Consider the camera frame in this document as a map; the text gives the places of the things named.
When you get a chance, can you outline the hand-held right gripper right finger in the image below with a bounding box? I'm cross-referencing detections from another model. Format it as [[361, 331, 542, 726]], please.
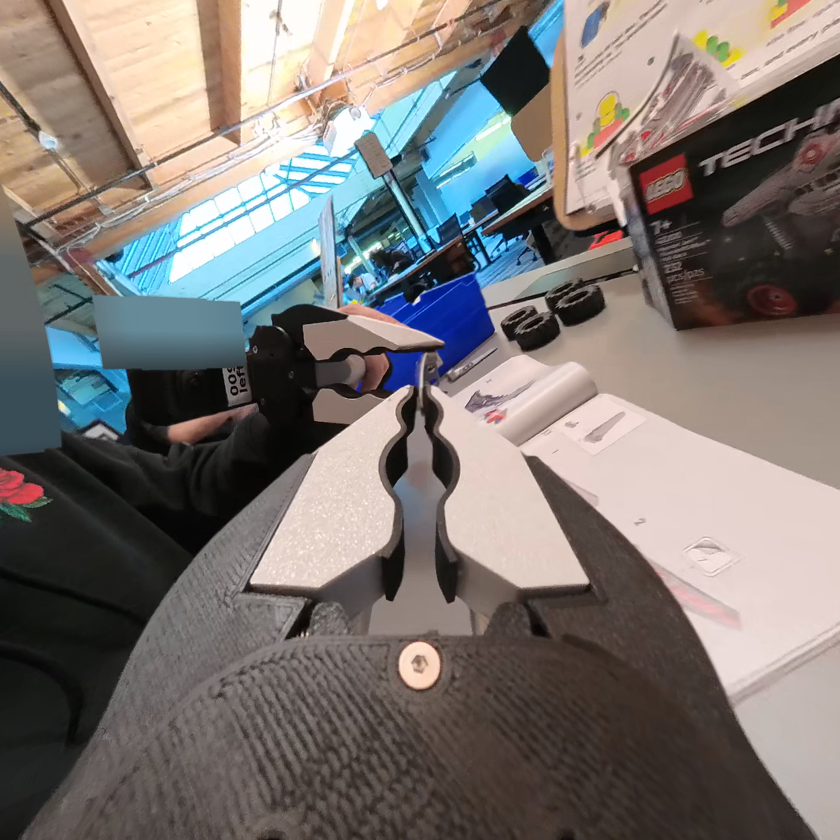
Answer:
[[427, 386, 593, 605]]

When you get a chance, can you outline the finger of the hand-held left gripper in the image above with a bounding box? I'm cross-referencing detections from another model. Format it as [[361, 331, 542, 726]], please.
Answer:
[[302, 315, 448, 359], [311, 387, 396, 427]]

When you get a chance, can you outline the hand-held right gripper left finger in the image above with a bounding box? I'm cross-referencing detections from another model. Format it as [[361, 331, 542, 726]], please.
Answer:
[[249, 386, 418, 603]]

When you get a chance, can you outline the grey toy panel with sticker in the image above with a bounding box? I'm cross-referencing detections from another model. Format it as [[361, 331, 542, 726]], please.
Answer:
[[416, 351, 442, 411]]

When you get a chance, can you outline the person's left forearm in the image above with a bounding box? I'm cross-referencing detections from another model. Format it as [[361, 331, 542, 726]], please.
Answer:
[[62, 407, 317, 549]]

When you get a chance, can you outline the grey desk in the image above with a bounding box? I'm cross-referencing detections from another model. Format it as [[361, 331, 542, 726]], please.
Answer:
[[482, 259, 840, 840]]

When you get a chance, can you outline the person's left hand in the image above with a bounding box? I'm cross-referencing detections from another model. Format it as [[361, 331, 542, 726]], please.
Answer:
[[338, 304, 403, 391]]

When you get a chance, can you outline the small blue storage bin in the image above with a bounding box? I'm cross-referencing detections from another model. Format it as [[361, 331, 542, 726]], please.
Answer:
[[373, 272, 494, 370]]

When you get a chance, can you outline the grey marker pen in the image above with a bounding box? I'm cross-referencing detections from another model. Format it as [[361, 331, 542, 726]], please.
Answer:
[[445, 346, 500, 383]]

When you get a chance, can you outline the black toy tyre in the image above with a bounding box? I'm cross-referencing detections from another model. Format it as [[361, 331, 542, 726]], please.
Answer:
[[500, 310, 563, 353], [545, 279, 606, 327]]

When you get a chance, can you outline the white instruction booklet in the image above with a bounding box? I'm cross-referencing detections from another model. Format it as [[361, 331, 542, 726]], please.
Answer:
[[453, 360, 840, 704]]

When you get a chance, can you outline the person's black rose sweater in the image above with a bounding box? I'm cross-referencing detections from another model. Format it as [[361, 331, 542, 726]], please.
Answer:
[[0, 430, 198, 840]]

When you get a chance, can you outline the black monitor screen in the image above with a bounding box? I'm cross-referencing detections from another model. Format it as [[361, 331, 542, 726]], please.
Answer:
[[479, 26, 552, 117]]

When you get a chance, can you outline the black toy brick set box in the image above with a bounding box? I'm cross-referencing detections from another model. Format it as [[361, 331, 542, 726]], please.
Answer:
[[622, 69, 840, 331]]

